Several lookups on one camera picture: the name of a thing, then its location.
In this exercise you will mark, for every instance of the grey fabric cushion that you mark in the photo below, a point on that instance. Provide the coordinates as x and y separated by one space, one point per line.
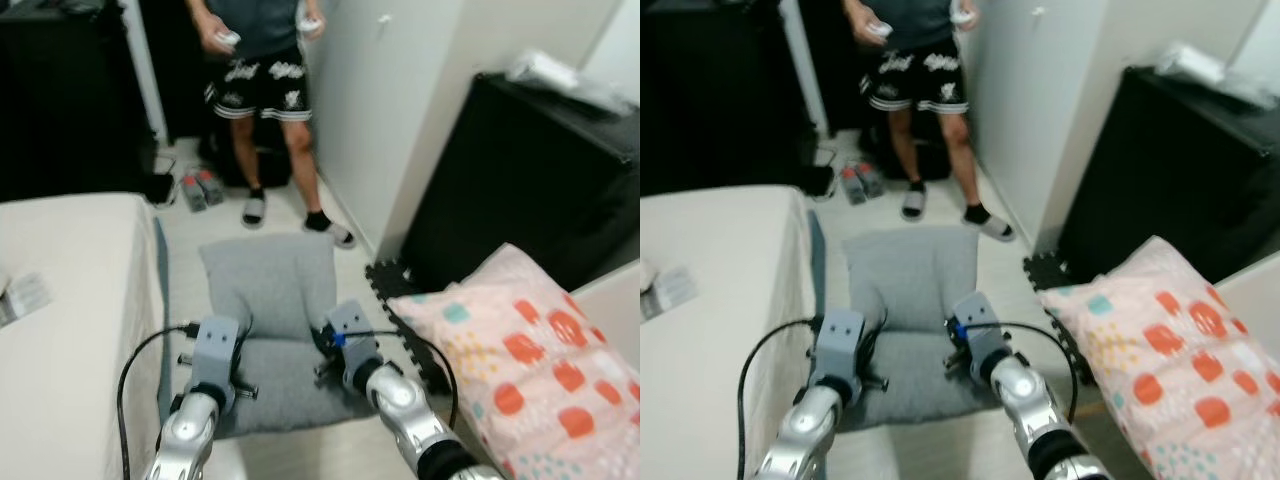
270 285
910 275

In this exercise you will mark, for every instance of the black foam floor mat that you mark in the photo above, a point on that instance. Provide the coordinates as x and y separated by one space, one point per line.
395 285
1050 275

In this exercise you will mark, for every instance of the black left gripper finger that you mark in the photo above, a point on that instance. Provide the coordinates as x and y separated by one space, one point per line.
872 328
245 328

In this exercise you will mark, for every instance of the grey paper booklet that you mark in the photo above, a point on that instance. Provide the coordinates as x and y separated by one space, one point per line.
668 292
25 298

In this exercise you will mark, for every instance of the black equipment case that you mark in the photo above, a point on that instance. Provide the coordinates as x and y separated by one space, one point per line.
530 190
1180 180

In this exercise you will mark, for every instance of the pink patterned pillow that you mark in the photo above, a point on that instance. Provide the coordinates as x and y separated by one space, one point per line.
1170 365
530 370

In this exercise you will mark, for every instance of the small black box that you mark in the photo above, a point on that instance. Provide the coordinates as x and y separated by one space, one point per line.
160 188
817 180

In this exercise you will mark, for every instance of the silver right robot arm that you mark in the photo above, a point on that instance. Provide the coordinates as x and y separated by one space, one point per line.
1035 410
410 420

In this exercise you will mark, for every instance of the clear plastic bag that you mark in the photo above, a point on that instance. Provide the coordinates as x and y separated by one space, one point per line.
1195 65
545 72

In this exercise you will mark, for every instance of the dark wardrobe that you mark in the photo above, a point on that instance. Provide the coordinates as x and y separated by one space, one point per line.
710 95
60 100

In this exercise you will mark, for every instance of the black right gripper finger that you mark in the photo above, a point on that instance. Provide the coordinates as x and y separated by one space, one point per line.
325 335
955 330

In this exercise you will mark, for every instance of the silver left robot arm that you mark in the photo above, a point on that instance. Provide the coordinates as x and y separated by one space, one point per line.
190 440
800 440

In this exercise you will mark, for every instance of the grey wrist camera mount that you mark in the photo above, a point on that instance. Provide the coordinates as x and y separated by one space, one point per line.
978 322
838 345
352 330
215 350

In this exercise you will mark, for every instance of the person in patterned black shorts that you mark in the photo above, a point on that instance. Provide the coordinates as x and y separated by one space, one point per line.
262 85
915 80

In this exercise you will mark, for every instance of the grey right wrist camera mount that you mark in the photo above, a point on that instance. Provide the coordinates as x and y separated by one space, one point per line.
978 322
352 330

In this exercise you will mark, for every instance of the black bag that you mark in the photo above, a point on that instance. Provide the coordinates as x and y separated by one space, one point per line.
222 160

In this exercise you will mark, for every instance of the white handheld controller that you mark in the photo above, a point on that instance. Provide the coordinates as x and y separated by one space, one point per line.
963 14
229 38
313 22
882 29

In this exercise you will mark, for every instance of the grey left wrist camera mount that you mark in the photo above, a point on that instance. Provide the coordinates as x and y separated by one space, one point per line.
215 350
838 345

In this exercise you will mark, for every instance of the white bed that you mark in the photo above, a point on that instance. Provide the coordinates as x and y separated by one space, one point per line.
70 380
710 380

